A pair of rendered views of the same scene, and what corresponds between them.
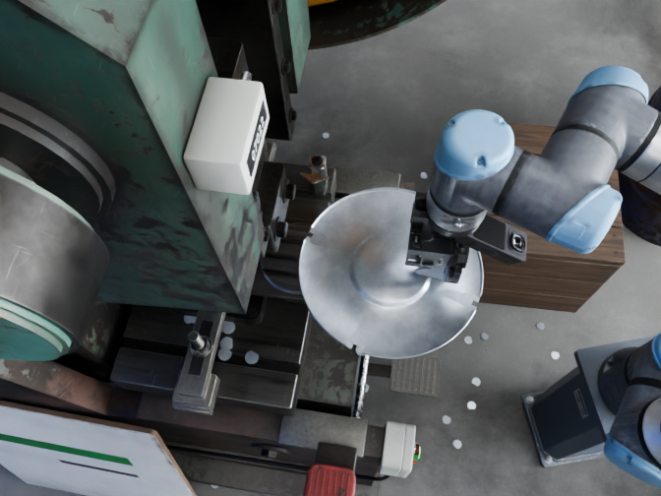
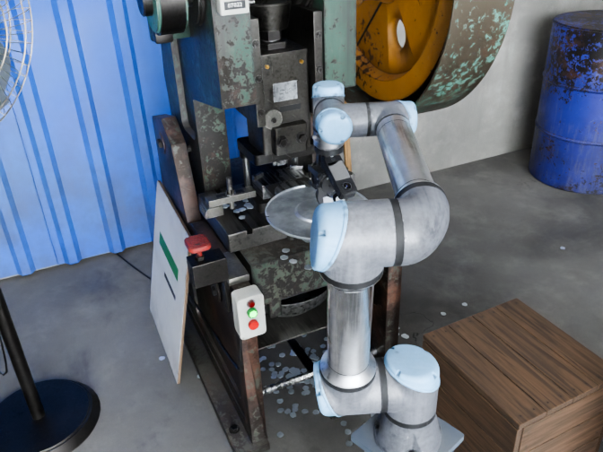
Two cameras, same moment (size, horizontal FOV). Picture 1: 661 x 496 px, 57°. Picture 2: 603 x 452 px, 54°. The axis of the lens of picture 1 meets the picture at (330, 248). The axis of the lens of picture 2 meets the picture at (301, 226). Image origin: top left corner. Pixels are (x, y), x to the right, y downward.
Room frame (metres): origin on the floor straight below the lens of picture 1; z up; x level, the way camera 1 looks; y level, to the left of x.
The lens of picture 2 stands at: (-0.52, -1.19, 1.55)
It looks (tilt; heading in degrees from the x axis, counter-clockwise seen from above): 30 degrees down; 53
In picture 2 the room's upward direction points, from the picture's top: 3 degrees counter-clockwise
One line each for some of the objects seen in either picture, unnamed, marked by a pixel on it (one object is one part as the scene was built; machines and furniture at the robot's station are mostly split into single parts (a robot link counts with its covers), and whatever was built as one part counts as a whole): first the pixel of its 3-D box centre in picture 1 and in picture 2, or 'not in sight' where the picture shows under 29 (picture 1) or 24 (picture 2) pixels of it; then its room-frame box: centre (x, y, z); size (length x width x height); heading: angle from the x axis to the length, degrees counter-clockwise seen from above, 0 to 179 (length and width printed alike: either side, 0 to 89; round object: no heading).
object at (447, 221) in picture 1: (457, 201); (327, 137); (0.35, -0.16, 1.02); 0.08 x 0.08 x 0.05
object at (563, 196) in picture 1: (562, 192); (340, 121); (0.31, -0.25, 1.09); 0.11 x 0.11 x 0.08; 55
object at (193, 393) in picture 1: (199, 351); (227, 194); (0.27, 0.21, 0.76); 0.17 x 0.06 x 0.10; 167
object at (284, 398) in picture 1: (234, 273); (281, 204); (0.44, 0.17, 0.68); 0.45 x 0.30 x 0.06; 167
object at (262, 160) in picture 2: not in sight; (276, 149); (0.44, 0.18, 0.86); 0.20 x 0.16 x 0.05; 167
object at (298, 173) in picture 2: not in sight; (280, 181); (0.44, 0.17, 0.76); 0.15 x 0.09 x 0.05; 167
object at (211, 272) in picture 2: (334, 481); (210, 283); (0.08, 0.02, 0.62); 0.10 x 0.06 x 0.20; 167
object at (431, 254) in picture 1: (443, 229); (327, 167); (0.36, -0.15, 0.94); 0.09 x 0.08 x 0.12; 77
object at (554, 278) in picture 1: (519, 218); (510, 396); (0.75, -0.53, 0.18); 0.40 x 0.38 x 0.35; 78
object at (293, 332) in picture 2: not in sight; (285, 297); (0.44, 0.18, 0.31); 0.43 x 0.42 x 0.01; 167
